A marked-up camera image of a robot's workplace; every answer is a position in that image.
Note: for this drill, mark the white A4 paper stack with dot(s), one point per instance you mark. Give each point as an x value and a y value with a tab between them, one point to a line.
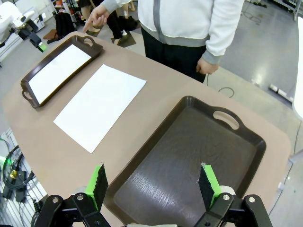
99	106

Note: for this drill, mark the person's left forearm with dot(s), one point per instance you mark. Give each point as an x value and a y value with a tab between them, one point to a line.
225	30

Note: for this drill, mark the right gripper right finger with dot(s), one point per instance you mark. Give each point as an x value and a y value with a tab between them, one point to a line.
209	186

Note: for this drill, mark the person in grey hoodie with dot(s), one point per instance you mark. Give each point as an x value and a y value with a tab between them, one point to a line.
184	23

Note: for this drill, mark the brown plastic serving tray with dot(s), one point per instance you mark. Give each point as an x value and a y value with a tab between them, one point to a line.
189	165
97	50

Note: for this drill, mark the black backpack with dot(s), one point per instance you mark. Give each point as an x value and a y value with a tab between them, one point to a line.
65	26

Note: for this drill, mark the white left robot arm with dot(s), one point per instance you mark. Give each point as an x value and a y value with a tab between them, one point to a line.
7	21

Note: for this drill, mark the white A4 paper sheet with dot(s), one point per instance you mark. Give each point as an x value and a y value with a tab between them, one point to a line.
59	73

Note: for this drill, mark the person's right forearm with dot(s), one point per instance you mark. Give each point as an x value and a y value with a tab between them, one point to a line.
113	4

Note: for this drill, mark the white power strip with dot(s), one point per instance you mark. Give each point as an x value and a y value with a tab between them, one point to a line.
281	92

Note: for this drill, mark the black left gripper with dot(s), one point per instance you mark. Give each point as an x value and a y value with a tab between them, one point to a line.
27	34

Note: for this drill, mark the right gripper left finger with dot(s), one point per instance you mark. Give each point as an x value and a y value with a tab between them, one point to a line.
94	186

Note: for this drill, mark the white table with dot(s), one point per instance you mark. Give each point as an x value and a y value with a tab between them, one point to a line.
298	71

